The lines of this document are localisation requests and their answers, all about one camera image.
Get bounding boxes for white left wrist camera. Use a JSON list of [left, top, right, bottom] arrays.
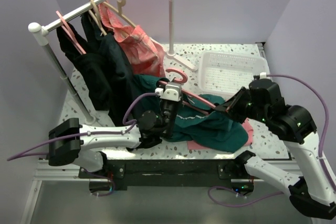
[[155, 82, 182, 102]]

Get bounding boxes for pink patterned hanging shorts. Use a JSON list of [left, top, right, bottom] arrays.
[[98, 2, 165, 77]]

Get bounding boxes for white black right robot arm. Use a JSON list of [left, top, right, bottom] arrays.
[[214, 79, 335, 220]]

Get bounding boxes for white plastic basket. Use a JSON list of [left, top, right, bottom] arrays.
[[198, 51, 269, 100]]

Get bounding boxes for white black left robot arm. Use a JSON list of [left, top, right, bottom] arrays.
[[48, 99, 182, 178]]

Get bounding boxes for pink folded cloth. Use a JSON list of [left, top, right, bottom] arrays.
[[187, 119, 254, 150]]

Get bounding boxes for green shorts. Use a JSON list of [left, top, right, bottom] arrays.
[[134, 74, 248, 153]]

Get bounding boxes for pink hanger with dark garment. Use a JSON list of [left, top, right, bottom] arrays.
[[56, 11, 86, 55]]

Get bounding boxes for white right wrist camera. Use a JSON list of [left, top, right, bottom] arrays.
[[253, 72, 268, 80]]

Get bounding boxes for beige wooden hanger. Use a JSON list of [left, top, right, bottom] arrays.
[[88, 0, 107, 36], [103, 0, 136, 28]]

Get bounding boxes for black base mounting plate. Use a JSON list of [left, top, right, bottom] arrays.
[[78, 159, 255, 192]]

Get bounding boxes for white metal clothes rack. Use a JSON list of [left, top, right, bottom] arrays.
[[28, 0, 198, 125]]

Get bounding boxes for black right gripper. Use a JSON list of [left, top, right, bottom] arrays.
[[214, 85, 268, 123]]

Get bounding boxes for dark green hanging garment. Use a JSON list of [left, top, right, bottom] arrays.
[[81, 13, 142, 126]]

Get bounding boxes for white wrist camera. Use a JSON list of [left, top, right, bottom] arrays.
[[155, 82, 182, 102], [253, 72, 268, 80]]

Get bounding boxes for pink plastic hanger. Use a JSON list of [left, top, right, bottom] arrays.
[[157, 67, 224, 114]]

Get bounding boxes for black hanging garment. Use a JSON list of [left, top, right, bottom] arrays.
[[56, 24, 111, 111]]

